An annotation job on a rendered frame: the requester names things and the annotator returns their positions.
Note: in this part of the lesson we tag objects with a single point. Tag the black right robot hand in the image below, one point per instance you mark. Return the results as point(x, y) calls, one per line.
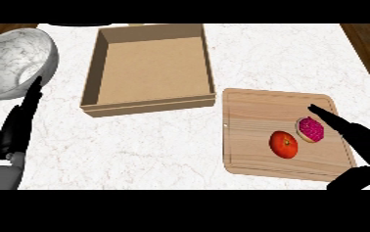
point(355, 134)

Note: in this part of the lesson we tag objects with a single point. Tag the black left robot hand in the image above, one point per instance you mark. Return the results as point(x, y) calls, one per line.
point(22, 121)

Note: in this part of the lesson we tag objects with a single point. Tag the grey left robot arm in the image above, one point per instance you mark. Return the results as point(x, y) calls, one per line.
point(10, 174)

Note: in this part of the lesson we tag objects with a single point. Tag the red tomato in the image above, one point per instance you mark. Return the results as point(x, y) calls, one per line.
point(284, 144)

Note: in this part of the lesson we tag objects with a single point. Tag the wooden cutting board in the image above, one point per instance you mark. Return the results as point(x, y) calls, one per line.
point(271, 134)

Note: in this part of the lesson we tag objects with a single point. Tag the open cardboard box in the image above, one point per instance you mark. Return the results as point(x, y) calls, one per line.
point(153, 69)

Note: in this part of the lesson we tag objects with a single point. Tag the pink frosted donut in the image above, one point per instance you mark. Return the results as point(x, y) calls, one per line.
point(311, 129)

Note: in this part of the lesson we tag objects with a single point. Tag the white marble bowl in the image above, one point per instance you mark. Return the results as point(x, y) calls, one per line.
point(22, 59)

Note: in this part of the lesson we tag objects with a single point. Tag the black round object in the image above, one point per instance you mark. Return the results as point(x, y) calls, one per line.
point(81, 24)

